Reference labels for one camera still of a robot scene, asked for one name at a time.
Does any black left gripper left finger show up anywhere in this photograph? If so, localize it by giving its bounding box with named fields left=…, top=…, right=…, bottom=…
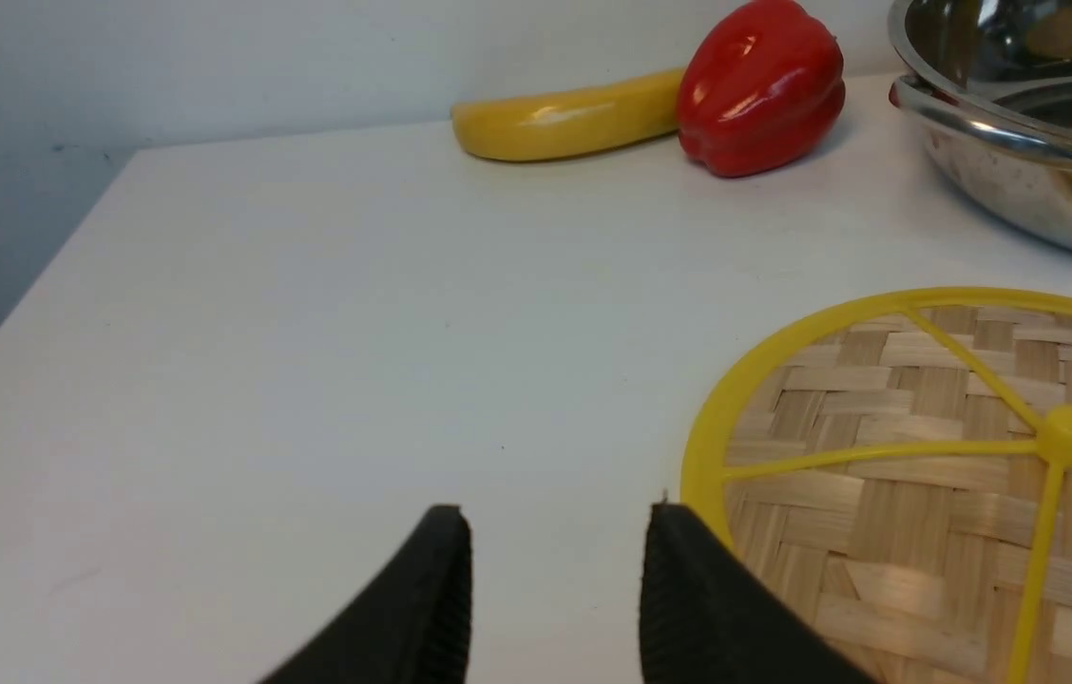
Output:
left=265, top=503, right=472, bottom=683

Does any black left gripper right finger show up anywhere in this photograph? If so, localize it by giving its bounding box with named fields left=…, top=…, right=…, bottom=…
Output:
left=640, top=503, right=873, bottom=683

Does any yellow bamboo steamer lid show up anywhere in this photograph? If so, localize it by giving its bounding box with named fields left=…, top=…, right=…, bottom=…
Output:
left=680, top=289, right=1072, bottom=683

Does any stainless steel pot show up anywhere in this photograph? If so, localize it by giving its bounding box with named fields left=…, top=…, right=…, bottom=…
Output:
left=887, top=1, right=1072, bottom=251

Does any yellow banana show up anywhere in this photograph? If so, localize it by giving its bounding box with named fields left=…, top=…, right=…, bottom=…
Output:
left=450, top=68, right=684, bottom=162

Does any red bell pepper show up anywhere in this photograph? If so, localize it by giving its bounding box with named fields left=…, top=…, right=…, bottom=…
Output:
left=676, top=1, right=846, bottom=178

